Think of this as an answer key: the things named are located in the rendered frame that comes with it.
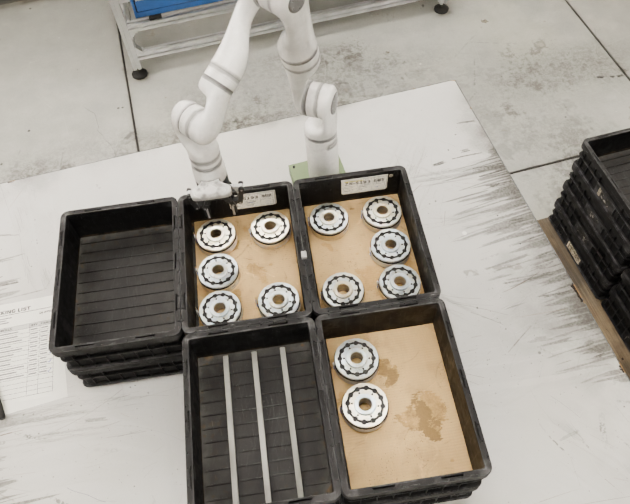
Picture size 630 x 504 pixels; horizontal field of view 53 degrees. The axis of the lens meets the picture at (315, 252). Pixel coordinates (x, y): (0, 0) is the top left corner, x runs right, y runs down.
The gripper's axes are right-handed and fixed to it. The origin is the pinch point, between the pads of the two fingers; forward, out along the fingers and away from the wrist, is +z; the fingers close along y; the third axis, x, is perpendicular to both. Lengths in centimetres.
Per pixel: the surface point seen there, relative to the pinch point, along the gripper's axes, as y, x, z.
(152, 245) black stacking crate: 20.5, -1.1, 12.7
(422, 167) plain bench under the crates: -60, -25, 26
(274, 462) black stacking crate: -6, 60, 12
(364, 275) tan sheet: -33.3, 17.1, 12.6
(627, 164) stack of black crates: -136, -31, 48
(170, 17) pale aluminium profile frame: 26, -169, 67
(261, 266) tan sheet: -7.7, 10.2, 12.6
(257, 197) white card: -9.0, -7.0, 6.0
